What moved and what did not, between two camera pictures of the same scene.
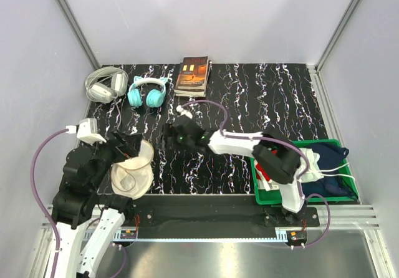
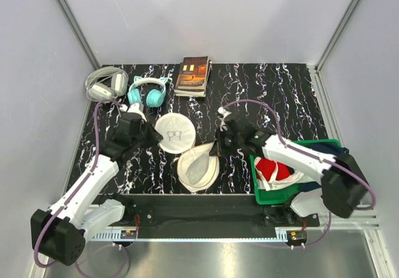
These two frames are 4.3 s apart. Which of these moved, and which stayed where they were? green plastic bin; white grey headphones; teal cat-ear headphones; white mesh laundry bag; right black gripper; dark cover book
Moved: right black gripper; white mesh laundry bag
Stayed: dark cover book; green plastic bin; teal cat-ear headphones; white grey headphones
